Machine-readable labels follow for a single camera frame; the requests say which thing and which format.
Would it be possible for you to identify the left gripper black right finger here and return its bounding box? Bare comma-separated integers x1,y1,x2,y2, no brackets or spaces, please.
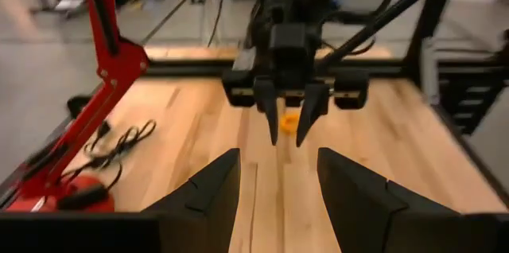
317,147,509,253

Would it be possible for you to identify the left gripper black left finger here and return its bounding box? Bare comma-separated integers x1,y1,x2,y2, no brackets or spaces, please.
0,147,242,253

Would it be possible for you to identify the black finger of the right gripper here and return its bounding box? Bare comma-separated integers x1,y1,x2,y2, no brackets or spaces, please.
295,82,331,149
253,76,280,146

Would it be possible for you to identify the orange spiral wrist coil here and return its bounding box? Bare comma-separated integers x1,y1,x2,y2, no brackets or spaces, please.
279,111,302,134

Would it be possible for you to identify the red desk lamp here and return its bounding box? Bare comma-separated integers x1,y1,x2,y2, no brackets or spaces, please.
0,0,151,213

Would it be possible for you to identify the black clamp knob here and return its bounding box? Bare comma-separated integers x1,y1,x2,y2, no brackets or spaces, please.
66,94,91,119

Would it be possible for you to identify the silver metal bracket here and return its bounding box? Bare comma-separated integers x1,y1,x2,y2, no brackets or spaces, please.
232,47,258,73

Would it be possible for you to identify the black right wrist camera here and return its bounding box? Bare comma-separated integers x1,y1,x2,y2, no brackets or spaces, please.
269,23,312,67

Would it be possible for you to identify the black aluminium table frame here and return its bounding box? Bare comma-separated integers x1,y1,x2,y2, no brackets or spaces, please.
0,0,509,206

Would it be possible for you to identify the black lamp power cable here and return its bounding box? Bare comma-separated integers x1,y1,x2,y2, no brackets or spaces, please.
57,119,157,211

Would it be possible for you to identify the black floor cable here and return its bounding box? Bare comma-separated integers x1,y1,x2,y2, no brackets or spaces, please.
206,0,227,47

